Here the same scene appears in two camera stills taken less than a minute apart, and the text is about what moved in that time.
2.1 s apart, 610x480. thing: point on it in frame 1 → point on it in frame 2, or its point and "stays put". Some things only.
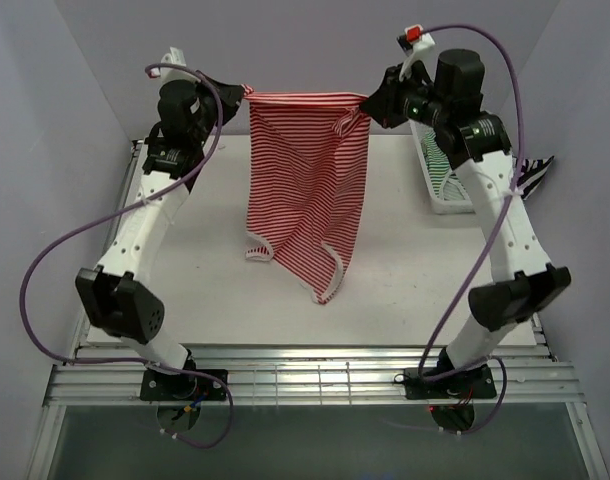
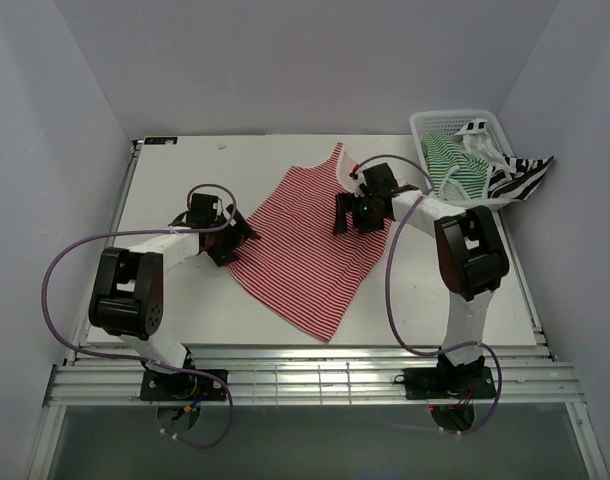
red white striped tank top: [308, 172] → [296, 264]
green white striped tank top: [448, 185] stays put
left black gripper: [231, 98] → [222, 255]
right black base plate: [460, 385] stays put
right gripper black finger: [384, 103] → [344, 203]
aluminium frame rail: [313, 375] stays put
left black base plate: [156, 386] stays put
